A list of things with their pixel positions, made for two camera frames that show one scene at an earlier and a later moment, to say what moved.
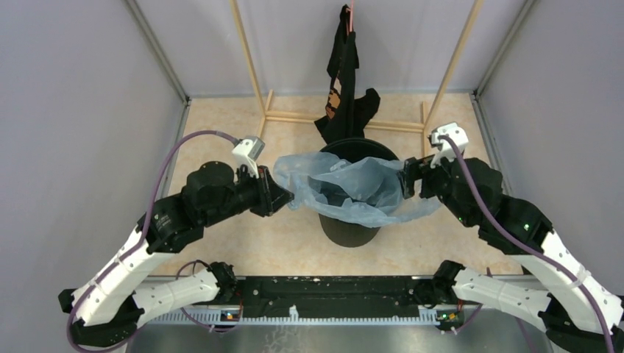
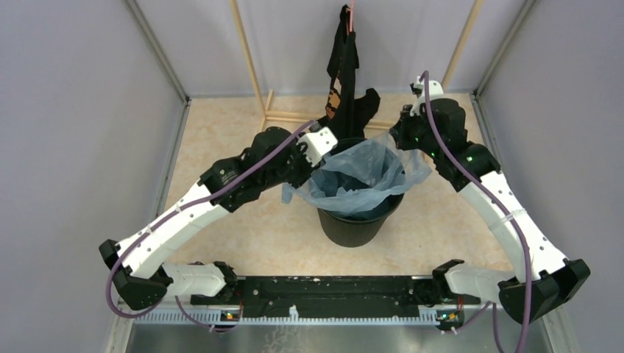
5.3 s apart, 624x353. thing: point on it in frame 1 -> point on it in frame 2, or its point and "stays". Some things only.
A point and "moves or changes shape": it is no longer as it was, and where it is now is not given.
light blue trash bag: x=362 y=191 moves or changes shape
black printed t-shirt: x=347 y=113 stays
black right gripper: x=412 y=170 -> x=399 y=131
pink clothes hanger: x=351 y=15 stays
